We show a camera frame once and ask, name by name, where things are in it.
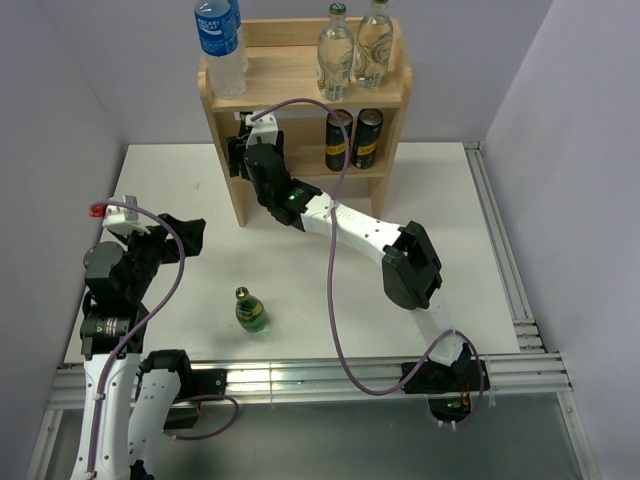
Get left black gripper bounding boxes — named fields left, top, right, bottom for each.
left=113, top=212, right=205, bottom=300

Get black can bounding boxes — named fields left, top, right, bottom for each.
left=325, top=109, right=353, bottom=171
left=351, top=108, right=384, bottom=169

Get clear glass bottle green cap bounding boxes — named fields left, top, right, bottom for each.
left=353, top=0, right=393, bottom=89

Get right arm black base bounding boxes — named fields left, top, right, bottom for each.
left=402, top=358, right=491, bottom=394

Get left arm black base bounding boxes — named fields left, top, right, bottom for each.
left=164, top=368, right=227, bottom=432

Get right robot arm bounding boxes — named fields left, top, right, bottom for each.
left=227, top=132, right=471, bottom=390

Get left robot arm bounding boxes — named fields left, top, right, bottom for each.
left=72, top=214, right=206, bottom=479

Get wooden two-tier shelf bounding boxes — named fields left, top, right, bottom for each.
left=198, top=18, right=413, bottom=225

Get green glass bottle front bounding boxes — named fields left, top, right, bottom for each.
left=235, top=287, right=268, bottom=333

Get front Pocari Sweat water bottle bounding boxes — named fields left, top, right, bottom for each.
left=194, top=1, right=246, bottom=100

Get pocari sweat water bottle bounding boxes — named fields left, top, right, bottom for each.
left=229, top=0, right=248, bottom=72
left=194, top=1, right=246, bottom=100

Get rear Pocari Sweat water bottle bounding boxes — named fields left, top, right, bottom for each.
left=229, top=0, right=248, bottom=72

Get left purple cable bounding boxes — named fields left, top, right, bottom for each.
left=82, top=199, right=240, bottom=479

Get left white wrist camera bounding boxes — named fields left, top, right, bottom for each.
left=89, top=205, right=149, bottom=237

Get aluminium frame right rail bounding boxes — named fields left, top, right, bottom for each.
left=463, top=142, right=547, bottom=354

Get aluminium frame rail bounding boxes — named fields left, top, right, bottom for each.
left=46, top=353, right=572, bottom=410
left=463, top=142, right=547, bottom=354

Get aluminium frame front rail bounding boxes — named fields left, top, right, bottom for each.
left=46, top=353, right=572, bottom=410

